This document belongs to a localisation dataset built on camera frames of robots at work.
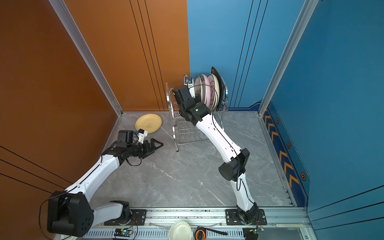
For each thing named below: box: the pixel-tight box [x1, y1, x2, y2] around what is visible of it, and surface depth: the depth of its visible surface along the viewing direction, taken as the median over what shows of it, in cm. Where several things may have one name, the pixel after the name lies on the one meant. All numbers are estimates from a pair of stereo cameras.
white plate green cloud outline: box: [207, 74, 217, 111], surface depth 74 cm
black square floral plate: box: [211, 66, 224, 112], surface depth 76 cm
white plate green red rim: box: [200, 74, 207, 105], surface depth 74 cm
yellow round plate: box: [135, 113, 163, 134], surface depth 115 cm
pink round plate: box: [201, 74, 211, 107], surface depth 74 cm
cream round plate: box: [212, 73, 220, 111], surface depth 75 cm
